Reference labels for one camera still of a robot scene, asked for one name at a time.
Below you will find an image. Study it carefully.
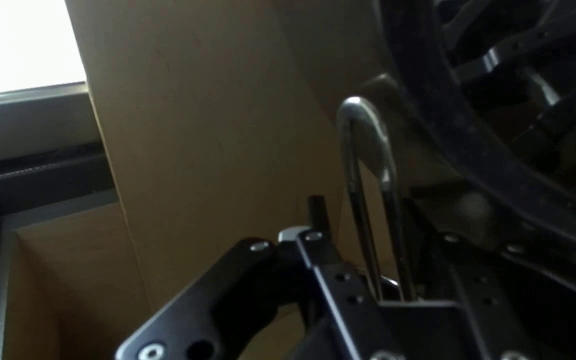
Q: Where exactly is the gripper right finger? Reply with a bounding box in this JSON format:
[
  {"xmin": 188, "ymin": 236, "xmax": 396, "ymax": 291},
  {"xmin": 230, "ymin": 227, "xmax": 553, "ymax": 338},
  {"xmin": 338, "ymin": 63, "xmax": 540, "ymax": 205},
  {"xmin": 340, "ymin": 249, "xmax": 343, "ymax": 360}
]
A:
[{"xmin": 404, "ymin": 186, "xmax": 576, "ymax": 360}]

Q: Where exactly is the silver pot with loop handle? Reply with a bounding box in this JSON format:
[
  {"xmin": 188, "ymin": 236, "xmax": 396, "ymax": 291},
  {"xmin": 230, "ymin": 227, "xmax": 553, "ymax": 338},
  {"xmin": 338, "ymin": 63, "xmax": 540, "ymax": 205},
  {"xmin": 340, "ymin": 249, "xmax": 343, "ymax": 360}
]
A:
[{"xmin": 335, "ymin": 0, "xmax": 576, "ymax": 302}]

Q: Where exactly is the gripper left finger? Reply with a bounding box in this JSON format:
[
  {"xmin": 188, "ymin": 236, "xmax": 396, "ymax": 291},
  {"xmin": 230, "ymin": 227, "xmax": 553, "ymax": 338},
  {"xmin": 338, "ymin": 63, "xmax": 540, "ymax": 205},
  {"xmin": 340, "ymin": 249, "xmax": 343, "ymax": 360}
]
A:
[{"xmin": 114, "ymin": 195, "xmax": 405, "ymax": 360}]

